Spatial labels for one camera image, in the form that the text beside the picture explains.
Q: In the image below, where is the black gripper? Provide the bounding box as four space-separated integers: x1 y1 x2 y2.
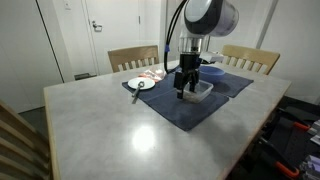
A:
173 53 201 100

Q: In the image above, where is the wooden chair with narrow back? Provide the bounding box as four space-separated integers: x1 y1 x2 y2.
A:
107 44 160 74

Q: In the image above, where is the black clamp with orange handle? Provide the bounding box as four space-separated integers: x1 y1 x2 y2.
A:
258 136 300 179
279 114 312 132

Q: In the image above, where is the white round plate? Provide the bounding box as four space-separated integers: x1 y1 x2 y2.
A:
127 76 156 91

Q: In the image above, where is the clear plastic lunchbox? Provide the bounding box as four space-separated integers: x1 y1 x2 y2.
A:
181 79 215 104

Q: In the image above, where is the white closet door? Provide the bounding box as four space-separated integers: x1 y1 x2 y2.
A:
164 0 184 63

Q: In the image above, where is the white door with dark handle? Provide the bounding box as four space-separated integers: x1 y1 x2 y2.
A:
208 0 268 62

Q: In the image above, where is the large dark blue cloth mat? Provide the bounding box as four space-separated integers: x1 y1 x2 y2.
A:
121 72 230 133

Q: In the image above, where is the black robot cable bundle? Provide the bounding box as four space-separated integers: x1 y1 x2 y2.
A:
162 0 188 75

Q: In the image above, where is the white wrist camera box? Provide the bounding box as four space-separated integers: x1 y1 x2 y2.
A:
199 50 225 65

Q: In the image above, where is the purple box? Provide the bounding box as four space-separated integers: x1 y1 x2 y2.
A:
299 154 320 180

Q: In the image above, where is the wooden chair with horizontal slats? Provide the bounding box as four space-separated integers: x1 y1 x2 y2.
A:
0 99 53 180

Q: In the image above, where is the wooden chair with wide back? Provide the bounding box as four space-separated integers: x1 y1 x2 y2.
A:
219 44 281 76

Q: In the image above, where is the blue plastic bowl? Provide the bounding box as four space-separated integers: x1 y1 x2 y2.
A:
198 65 226 85

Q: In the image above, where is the small dark blue cloth mat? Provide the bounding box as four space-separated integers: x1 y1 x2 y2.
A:
166 62 254 99

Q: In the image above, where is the metal spoon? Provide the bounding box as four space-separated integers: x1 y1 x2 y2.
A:
131 80 146 105

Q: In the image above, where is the white door with lever handle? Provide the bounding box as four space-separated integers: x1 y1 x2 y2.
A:
82 0 143 76

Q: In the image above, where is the white slanted pole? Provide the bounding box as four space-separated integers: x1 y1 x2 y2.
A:
255 0 278 50

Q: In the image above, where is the grey metal block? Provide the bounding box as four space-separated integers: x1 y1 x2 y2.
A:
308 119 320 146

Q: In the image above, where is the silver lever door handle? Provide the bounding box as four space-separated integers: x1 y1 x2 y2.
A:
91 20 104 33

